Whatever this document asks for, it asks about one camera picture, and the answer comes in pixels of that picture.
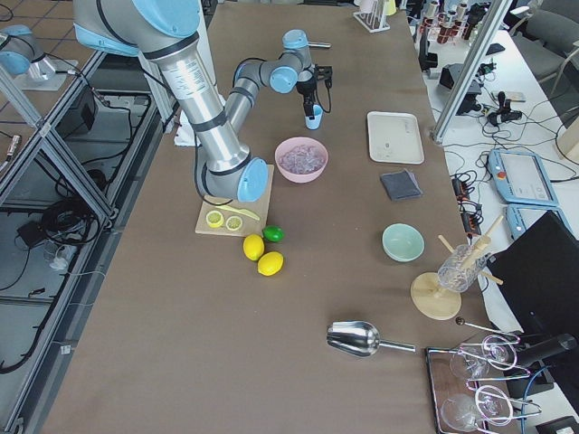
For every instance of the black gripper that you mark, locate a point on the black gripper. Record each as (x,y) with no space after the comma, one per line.
(307,89)

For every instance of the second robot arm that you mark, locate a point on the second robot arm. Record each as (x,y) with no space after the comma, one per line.
(25,60)

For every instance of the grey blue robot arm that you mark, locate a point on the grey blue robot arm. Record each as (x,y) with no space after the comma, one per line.
(166,33)

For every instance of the light blue cup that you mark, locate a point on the light blue cup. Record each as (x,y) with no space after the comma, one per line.
(314,123)

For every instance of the pile of clear ice cubes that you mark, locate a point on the pile of clear ice cubes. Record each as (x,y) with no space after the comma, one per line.
(303,160)

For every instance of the wooden cup stand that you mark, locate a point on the wooden cup stand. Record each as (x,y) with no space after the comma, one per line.
(437,294)

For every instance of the steel ice scoop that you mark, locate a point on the steel ice scoop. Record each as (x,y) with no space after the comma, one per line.
(361,339)

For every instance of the pink bowl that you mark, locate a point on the pink bowl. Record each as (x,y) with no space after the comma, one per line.
(287,145)

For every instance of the cream rabbit tray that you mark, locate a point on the cream rabbit tray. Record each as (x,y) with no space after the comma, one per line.
(394,137)

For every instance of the bamboo cutting board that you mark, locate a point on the bamboo cutting board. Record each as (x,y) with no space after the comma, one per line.
(261,207)

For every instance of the grey folded cloth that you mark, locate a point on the grey folded cloth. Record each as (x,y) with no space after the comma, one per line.
(401,185)

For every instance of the yellow plastic knife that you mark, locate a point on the yellow plastic knife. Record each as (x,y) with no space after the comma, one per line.
(241,211)

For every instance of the green lime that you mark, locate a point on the green lime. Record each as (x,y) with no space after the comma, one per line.
(273,233)

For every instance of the lower lemon slice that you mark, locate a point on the lower lemon slice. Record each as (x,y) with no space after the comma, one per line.
(233,223)

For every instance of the lemon slice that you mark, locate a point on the lemon slice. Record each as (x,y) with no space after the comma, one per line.
(233,223)
(214,219)

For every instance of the upper lemon slice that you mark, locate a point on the upper lemon slice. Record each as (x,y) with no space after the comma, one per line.
(214,219)

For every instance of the whole lemon near board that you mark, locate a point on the whole lemon near board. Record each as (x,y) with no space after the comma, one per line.
(253,247)

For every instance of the whole lemon far left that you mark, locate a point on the whole lemon far left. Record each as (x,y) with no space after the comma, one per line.
(270,263)

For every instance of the pale green bowl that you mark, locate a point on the pale green bowl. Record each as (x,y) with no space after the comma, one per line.
(402,242)

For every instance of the clear glass on stand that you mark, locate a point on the clear glass on stand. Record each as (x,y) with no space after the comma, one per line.
(459,270)

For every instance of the blue teach pendant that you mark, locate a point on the blue teach pendant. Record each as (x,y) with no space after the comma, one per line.
(522,216)
(520,177)

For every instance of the black monitor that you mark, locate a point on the black monitor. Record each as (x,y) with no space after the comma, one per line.
(540,277)

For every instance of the wine glass rack tray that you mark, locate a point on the wine glass rack tray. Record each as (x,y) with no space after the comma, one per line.
(468,386)

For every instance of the white wire rack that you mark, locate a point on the white wire rack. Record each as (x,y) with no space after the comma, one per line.
(371,14)

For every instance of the aluminium frame post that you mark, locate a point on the aluminium frame post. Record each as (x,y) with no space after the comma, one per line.
(490,25)

